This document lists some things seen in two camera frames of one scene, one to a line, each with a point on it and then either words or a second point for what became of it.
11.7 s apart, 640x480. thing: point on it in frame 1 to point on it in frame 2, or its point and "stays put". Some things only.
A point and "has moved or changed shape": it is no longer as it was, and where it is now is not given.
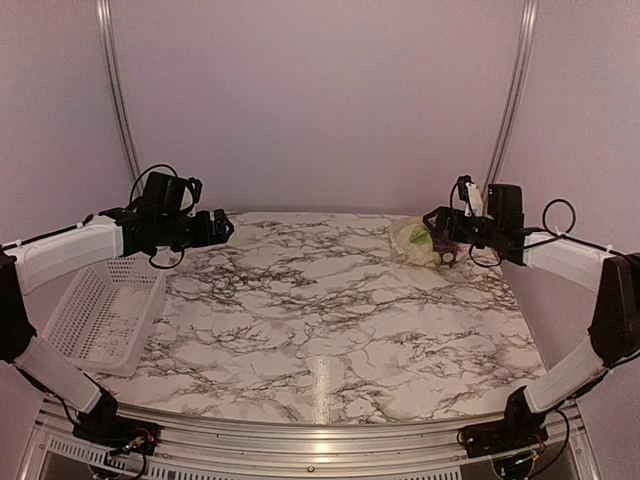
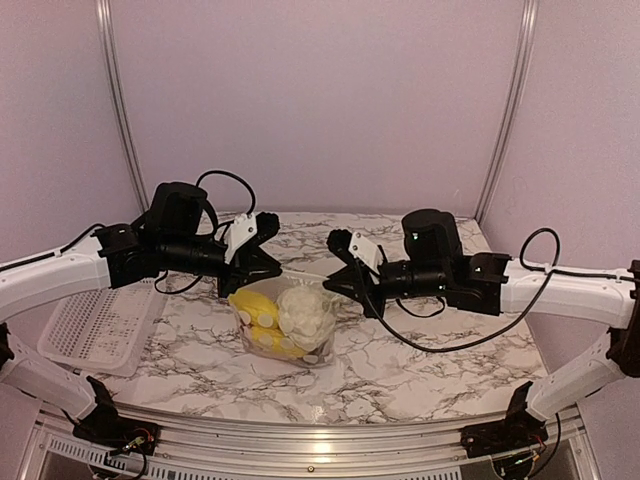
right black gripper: [444, 214] to [356, 281]
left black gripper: [204, 236] to [243, 261]
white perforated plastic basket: [102, 316] stays put
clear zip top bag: [413, 241] has moved or changed shape
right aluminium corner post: [525, 47] stays put
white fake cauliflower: [416, 243] has moved or changed shape
